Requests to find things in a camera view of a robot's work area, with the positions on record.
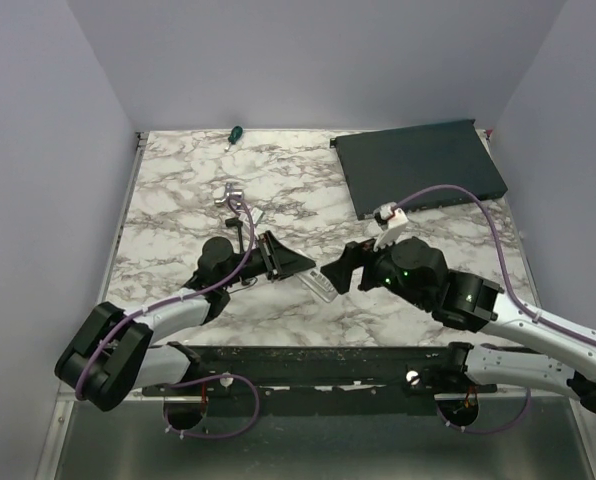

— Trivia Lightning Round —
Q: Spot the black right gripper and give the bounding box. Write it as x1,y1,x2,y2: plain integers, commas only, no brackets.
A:
320,227,429,310

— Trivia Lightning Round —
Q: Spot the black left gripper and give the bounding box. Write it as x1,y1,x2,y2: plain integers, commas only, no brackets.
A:
221,231,316,288

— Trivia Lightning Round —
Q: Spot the white remote control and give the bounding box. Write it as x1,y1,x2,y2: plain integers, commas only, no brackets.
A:
297,269,338,303

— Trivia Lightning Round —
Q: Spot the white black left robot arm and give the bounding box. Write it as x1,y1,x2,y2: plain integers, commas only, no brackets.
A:
54,232,316,412

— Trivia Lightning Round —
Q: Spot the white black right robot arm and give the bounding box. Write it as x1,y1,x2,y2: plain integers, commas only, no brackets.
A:
320,237,596,414

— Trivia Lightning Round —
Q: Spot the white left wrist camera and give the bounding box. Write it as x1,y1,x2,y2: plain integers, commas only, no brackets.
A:
244,207,265,230

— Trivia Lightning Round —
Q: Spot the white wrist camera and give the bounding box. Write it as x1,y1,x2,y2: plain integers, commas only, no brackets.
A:
244,207,265,230
373,202,409,252

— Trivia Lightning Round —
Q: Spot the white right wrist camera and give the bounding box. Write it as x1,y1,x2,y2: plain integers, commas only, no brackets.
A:
373,202,409,252

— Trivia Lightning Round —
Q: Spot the black cable connector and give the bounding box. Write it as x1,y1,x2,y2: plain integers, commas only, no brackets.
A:
225,217,244,250

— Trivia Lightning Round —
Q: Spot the silver metal bracket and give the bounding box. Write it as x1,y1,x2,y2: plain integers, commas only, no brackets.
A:
214,182,244,206

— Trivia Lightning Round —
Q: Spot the dark flat network switch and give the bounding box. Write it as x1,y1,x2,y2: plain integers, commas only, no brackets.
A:
330,119,508,220

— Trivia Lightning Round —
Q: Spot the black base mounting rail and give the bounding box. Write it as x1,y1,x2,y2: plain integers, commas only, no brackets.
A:
135,342,496,416

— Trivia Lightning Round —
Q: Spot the green handled screwdriver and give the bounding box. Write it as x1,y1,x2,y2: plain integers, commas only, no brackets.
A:
225,125,244,152

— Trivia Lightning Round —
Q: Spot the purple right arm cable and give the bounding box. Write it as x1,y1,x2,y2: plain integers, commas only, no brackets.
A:
392,184,596,435

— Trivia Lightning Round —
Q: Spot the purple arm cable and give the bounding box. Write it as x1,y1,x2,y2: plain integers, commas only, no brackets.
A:
75,197,259,402
392,184,596,435

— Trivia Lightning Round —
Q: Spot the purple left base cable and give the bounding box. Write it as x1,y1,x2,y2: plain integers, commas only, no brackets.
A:
162,375,262,441

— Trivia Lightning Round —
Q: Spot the aluminium left side rail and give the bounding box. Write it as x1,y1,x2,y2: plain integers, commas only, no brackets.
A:
84,131,150,320

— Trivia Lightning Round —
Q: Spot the aluminium rail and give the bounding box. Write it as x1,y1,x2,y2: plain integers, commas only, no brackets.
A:
62,384,529,401
84,131,150,320

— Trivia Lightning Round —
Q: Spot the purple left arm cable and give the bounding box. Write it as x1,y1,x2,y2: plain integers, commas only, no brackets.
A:
75,197,259,402

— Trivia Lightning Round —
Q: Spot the aluminium front rail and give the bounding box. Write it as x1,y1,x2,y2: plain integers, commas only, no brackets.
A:
62,384,529,401

